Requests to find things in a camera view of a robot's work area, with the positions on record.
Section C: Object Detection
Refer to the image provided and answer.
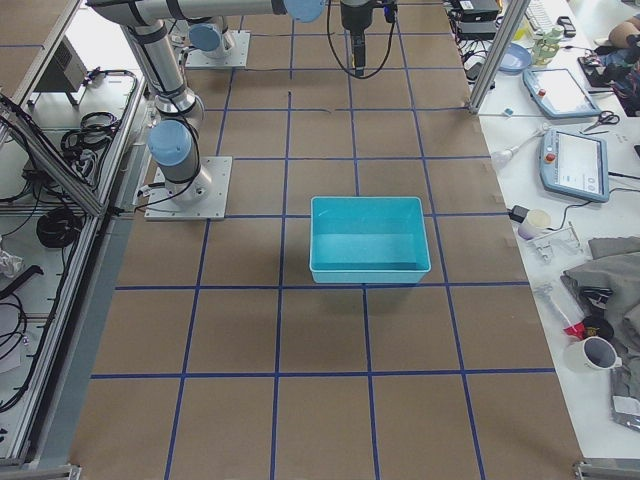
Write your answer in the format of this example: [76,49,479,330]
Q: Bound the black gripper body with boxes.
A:
[340,0,371,76]

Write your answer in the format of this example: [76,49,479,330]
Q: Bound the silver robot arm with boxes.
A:
[169,16,235,58]
[87,1,332,204]

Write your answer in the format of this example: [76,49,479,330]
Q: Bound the blue plate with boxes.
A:
[499,43,532,74]

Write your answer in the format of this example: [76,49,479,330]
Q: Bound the upper teach pendant tablet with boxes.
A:
[522,68,601,119]

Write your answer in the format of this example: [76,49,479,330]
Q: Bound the teach pendant tablet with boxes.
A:
[522,68,601,119]
[539,129,610,203]

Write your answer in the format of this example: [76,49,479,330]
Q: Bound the turquoise plastic storage bin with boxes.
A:
[309,196,431,284]

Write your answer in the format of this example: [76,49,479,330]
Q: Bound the black power adapter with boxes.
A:
[508,205,529,224]

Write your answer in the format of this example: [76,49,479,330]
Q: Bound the lower teach pendant tablet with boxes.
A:
[539,129,610,203]

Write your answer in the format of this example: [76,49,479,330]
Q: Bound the grey metal box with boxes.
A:
[28,36,88,106]

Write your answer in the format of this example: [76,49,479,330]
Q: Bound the grey cloth pile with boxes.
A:
[561,236,639,356]

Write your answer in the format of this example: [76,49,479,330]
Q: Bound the white mug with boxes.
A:
[563,337,622,373]

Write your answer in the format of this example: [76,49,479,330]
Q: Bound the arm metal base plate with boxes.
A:
[144,156,232,221]
[185,26,250,70]

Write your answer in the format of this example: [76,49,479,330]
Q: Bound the aluminium frame post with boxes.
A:
[467,0,530,114]

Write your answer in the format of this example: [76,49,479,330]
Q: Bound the black handled scissors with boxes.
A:
[580,110,620,135]

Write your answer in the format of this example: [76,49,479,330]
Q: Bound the coiled black cable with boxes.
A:
[36,206,82,249]

